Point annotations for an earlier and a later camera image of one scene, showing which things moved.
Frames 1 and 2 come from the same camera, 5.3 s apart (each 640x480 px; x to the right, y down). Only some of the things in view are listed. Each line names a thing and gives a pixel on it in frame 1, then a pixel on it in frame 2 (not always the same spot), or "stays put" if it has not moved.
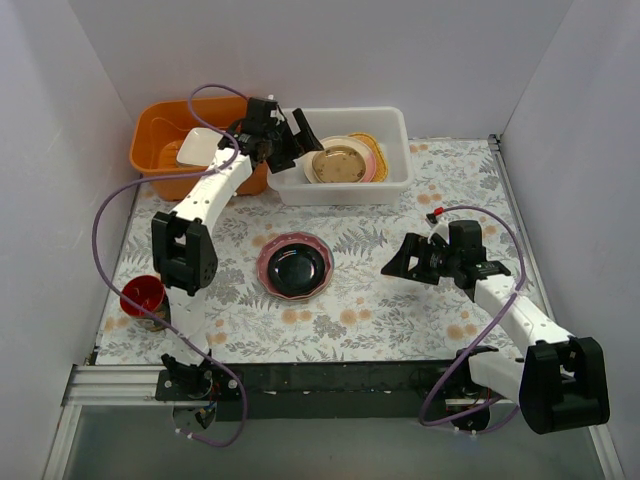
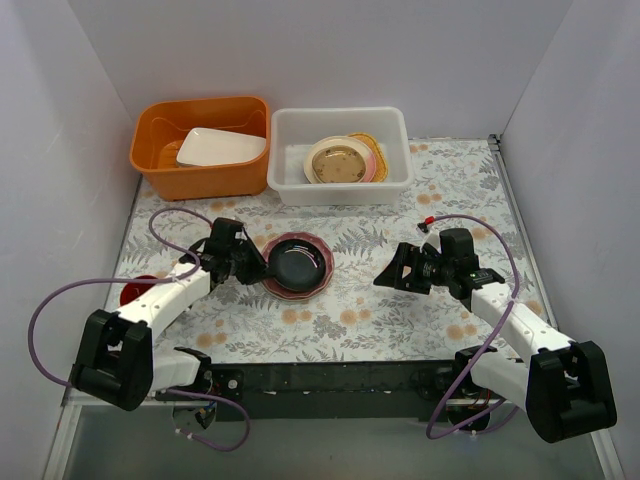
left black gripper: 282,141 to 245,262
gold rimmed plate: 339,164 stays put
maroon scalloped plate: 291,238 stays put
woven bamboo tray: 381,163 stays put
